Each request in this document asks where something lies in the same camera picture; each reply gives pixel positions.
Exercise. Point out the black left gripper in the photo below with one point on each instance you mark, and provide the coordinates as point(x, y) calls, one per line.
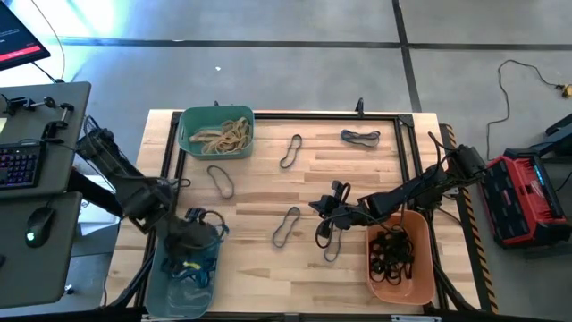
point(192, 237)

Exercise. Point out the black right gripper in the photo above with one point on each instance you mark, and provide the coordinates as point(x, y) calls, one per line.
point(353, 212)

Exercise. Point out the long black rubber band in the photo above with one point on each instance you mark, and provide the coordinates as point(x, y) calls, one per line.
point(393, 268)
point(400, 259)
point(377, 257)
point(386, 243)
point(380, 273)

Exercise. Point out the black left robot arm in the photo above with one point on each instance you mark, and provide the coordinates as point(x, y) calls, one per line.
point(129, 188)

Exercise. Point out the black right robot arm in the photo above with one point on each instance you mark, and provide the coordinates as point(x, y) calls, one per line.
point(424, 188)

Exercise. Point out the yellow tape label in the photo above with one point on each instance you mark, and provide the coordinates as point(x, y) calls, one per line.
point(193, 265)

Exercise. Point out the dark teal plastic basket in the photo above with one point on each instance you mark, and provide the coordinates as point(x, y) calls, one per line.
point(179, 304)

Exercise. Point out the black desk support beam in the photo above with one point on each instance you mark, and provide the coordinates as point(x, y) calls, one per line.
point(94, 192)

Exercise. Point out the orange plastic basket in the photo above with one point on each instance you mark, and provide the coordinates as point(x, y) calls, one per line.
point(420, 293)

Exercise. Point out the black computer mouse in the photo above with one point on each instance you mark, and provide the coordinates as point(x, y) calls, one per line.
point(40, 226)

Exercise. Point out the grey side table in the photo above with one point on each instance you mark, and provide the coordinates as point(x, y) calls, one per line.
point(27, 277)
point(53, 156)

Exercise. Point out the light green plastic basket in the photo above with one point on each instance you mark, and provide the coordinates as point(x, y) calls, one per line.
point(187, 116)

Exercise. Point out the yellow black hazard strip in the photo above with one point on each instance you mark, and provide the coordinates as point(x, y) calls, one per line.
point(480, 277)

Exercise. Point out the backlit black keyboard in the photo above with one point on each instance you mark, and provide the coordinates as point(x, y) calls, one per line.
point(20, 165)

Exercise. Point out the small black clamp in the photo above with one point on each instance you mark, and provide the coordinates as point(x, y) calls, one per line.
point(51, 129)

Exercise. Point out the red black power case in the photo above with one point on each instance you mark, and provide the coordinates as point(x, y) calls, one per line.
point(527, 201)

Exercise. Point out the black clamp rod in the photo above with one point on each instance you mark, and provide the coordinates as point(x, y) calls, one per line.
point(27, 104)

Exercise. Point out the dark blue equipment case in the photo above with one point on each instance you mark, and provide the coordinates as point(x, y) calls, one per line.
point(561, 134)

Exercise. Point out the computer monitor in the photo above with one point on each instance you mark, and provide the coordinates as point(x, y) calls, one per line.
point(18, 40)

